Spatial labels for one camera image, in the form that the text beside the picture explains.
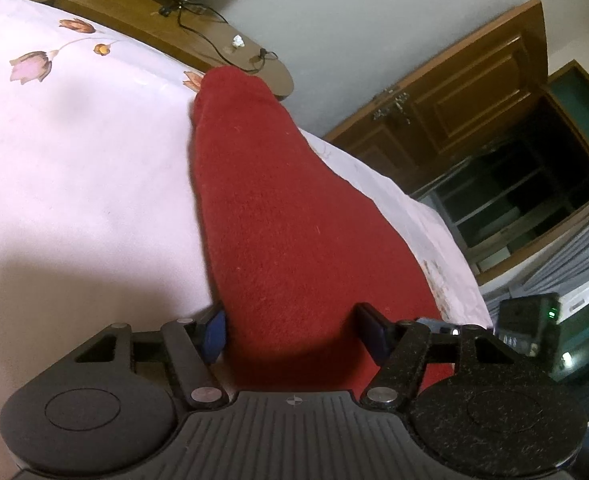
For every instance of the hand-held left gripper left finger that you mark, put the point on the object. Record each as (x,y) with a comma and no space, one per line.
(215,335)

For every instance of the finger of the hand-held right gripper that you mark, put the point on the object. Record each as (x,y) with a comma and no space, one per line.
(437,324)

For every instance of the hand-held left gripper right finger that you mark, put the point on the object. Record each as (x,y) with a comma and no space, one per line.
(374,335)

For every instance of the red knitted sweater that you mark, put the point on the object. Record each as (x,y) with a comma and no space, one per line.
(274,220)

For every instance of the pink floral bed sheet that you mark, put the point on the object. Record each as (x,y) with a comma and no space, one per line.
(84,160)

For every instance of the metal door latch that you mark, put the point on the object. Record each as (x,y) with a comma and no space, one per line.
(392,104)

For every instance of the brown wooden door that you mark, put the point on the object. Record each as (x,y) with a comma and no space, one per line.
(454,90)

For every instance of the white crumpled paper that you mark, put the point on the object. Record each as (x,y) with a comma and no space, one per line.
(237,42)

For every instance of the wooden television stand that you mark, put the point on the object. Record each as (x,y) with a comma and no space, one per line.
(139,10)

